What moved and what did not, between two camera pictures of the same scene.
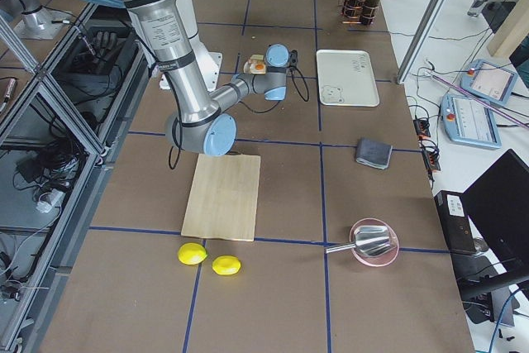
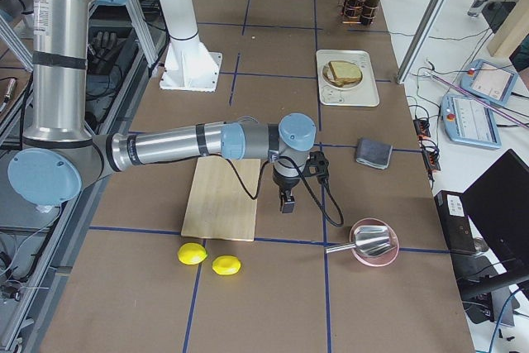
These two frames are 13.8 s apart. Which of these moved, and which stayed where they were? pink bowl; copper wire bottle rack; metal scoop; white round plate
Moved: white round plate
Stayed: copper wire bottle rack; pink bowl; metal scoop
